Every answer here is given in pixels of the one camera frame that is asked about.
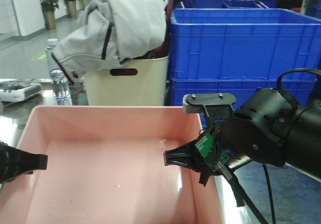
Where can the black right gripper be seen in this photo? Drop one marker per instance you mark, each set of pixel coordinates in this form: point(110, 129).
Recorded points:
point(245, 134)

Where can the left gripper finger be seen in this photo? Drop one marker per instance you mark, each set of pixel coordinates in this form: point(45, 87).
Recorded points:
point(16, 162)

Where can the pink plastic bin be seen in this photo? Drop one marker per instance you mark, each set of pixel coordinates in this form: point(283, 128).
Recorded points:
point(106, 165)

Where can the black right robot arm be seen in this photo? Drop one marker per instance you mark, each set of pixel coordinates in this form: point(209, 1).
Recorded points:
point(299, 128)

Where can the white handheld controller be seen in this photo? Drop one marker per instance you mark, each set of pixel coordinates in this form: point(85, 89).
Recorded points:
point(17, 91)

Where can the lower large blue crate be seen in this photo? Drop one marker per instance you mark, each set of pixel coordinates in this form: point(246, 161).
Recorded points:
point(242, 89)

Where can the large blue crate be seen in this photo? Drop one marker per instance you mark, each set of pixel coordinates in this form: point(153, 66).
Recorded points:
point(226, 44)
point(242, 89)

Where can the clear water bottle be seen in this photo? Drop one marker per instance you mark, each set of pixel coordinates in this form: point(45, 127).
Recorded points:
point(60, 85)

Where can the cream plastic basket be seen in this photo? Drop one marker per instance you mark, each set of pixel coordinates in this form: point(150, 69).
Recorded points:
point(141, 83)

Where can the upper large blue crate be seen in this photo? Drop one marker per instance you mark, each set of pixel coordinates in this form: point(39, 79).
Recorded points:
point(226, 44)

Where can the grey jacket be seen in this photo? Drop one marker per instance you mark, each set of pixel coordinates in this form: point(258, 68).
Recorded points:
point(111, 33)

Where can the potted green plant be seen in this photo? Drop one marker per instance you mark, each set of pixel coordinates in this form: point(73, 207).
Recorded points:
point(48, 9)

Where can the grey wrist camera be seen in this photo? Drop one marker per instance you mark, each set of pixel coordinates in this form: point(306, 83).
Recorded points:
point(220, 103)

